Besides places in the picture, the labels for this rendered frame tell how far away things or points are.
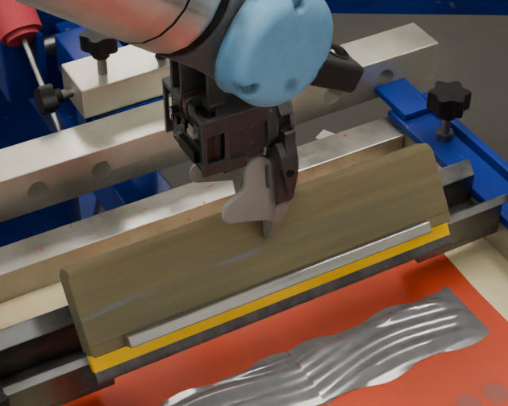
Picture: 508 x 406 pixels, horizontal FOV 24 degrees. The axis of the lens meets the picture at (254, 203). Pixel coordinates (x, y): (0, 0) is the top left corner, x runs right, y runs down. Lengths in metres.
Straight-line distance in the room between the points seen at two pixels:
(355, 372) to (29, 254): 0.33
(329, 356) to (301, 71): 0.45
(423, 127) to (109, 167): 0.34
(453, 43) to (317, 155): 2.08
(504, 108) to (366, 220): 2.04
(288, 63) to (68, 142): 0.55
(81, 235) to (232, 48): 0.54
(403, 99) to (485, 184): 0.15
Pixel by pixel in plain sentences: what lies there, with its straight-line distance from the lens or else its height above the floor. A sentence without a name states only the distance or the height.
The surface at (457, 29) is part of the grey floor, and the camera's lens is 3.37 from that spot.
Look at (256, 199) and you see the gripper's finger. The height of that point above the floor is 1.13.
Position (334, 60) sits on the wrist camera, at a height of 1.24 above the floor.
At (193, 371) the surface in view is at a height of 0.96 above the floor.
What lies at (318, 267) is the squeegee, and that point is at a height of 1.06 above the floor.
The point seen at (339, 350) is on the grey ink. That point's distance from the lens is 1.08.
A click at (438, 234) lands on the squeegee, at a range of 1.10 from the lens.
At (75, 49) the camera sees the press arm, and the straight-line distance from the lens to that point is 1.33.
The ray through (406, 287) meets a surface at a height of 0.96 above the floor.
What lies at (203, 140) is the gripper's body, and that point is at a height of 1.22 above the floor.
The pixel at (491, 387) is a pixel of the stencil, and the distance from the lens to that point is 1.07.
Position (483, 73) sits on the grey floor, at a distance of 3.19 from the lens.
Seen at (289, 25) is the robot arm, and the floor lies 1.41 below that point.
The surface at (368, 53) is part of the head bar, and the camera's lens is 1.31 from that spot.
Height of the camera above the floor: 1.75
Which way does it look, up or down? 40 degrees down
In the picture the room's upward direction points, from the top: straight up
